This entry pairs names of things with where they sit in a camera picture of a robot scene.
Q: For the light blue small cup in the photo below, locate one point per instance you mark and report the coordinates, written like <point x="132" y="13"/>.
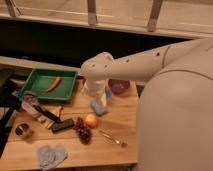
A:
<point x="108" y="94"/>

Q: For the pale banana pieces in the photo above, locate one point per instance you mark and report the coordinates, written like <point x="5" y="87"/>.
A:
<point x="56" y="111"/>

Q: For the grey blue cloth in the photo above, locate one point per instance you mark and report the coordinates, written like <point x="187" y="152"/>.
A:
<point x="49" y="157"/>

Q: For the purple bowl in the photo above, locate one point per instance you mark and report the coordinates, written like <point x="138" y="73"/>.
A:
<point x="118" y="86"/>

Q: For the glass jar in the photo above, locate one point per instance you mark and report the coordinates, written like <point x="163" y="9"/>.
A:
<point x="29" y="99"/>

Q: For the small metal cup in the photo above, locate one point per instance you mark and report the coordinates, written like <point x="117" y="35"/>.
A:
<point x="23" y="130"/>

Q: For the black eraser block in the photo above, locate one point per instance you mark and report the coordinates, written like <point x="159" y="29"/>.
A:
<point x="66" y="124"/>

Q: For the dark grape bunch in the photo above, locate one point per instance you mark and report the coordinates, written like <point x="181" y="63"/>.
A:
<point x="83" y="131"/>

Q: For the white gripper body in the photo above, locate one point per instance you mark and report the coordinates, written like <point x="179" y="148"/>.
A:
<point x="96" y="89"/>

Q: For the green plastic tray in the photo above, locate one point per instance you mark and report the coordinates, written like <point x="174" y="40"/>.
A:
<point x="40" y="80"/>

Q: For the blue sponge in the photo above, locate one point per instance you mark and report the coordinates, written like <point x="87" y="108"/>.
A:
<point x="98" y="108"/>

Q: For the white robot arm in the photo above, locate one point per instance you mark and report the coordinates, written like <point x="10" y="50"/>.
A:
<point x="174" y="122"/>

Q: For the apple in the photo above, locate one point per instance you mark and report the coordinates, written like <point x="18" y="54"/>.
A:
<point x="91" y="120"/>

